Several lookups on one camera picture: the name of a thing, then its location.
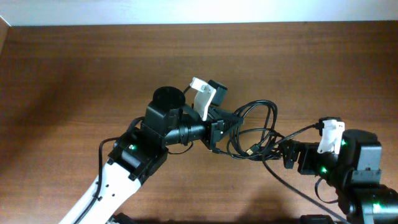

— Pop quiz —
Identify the black USB cable thick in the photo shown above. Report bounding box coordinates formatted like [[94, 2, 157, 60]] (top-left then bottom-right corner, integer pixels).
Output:
[[217, 104, 267, 160]]

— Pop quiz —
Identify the black USB cable thin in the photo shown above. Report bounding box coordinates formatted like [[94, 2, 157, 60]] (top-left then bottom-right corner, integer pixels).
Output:
[[243, 100, 283, 161]]

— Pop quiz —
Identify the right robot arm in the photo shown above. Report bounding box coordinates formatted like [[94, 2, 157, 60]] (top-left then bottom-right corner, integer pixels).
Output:
[[278, 129, 397, 223]]

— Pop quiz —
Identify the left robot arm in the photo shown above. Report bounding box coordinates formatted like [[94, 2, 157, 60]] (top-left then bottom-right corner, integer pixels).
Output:
[[61, 86, 243, 223]]

